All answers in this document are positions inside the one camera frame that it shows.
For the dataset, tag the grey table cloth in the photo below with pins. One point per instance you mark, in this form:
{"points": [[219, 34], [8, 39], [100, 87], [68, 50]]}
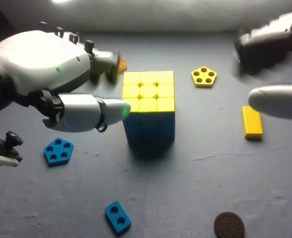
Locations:
{"points": [[161, 186]]}

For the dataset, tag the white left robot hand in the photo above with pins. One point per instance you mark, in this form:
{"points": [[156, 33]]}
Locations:
{"points": [[36, 57]]}

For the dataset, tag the orange swirl cookie toy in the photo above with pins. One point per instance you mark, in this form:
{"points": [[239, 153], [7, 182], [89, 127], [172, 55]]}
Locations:
{"points": [[123, 65]]}

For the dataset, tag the chocolate sandwich cookie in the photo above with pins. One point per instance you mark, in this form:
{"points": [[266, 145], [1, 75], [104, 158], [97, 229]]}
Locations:
{"points": [[229, 225]]}

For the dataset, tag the Rubik's cube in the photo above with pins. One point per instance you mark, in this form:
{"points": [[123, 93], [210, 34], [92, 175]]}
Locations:
{"points": [[148, 91]]}

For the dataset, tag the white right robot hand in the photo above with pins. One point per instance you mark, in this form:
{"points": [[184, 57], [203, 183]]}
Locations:
{"points": [[272, 99]]}

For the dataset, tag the blue two-hole block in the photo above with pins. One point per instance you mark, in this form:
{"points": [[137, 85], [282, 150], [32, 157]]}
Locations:
{"points": [[117, 218]]}

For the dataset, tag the yellow rectangular block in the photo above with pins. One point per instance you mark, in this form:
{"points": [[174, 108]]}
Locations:
{"points": [[252, 124]]}

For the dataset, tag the blue pentagon block with holes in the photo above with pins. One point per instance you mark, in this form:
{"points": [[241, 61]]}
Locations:
{"points": [[57, 152]]}

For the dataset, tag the yellow pentagon block with holes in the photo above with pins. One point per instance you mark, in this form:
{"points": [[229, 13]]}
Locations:
{"points": [[203, 77]]}

